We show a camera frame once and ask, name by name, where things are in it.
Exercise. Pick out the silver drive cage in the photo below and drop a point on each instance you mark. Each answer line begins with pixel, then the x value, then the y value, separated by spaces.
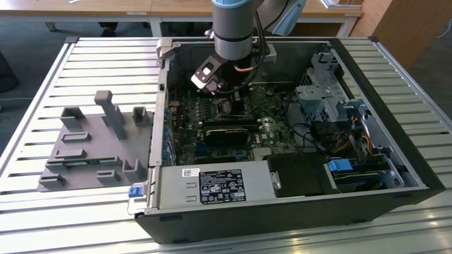
pixel 318 100

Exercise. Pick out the metal locking lever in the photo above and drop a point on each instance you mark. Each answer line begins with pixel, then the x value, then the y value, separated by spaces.
pixel 232 115

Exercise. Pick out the CPU socket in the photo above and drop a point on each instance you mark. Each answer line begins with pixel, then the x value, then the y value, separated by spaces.
pixel 220 109

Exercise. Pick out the green motherboard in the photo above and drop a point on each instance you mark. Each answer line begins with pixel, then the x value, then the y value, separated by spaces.
pixel 275 127

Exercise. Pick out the silver power supply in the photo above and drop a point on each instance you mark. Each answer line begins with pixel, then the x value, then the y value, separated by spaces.
pixel 176 185

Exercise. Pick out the dark shoes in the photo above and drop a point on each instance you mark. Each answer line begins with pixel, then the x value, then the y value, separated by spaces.
pixel 107 29

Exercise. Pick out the black RAM stick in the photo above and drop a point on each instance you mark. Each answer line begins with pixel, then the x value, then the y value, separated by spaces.
pixel 230 123

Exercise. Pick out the grey parts rack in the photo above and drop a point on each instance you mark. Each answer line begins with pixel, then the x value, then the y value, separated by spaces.
pixel 95 148

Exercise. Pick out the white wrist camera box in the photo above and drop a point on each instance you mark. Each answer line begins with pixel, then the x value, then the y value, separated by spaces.
pixel 207 71

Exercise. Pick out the blue disk carrier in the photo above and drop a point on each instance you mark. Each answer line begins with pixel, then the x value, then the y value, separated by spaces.
pixel 339 166

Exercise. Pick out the green RAM stick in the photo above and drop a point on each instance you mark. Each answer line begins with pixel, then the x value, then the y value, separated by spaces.
pixel 94 161

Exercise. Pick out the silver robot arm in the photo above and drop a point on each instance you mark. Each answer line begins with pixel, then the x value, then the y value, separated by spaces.
pixel 232 26

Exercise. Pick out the silver chip heatsink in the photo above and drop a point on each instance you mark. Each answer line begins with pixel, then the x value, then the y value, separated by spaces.
pixel 263 154

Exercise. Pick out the black graphics card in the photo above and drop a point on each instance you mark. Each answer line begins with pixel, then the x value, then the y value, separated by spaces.
pixel 226 137

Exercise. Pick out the blue case latch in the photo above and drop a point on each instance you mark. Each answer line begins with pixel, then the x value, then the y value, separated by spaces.
pixel 136 191

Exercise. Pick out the wooden cabinet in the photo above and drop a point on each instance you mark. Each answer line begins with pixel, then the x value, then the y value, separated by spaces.
pixel 416 26

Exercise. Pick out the black PC case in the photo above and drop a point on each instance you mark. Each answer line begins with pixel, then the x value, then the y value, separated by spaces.
pixel 247 227

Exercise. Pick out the white paper tray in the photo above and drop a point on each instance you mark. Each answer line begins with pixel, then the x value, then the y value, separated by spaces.
pixel 330 2

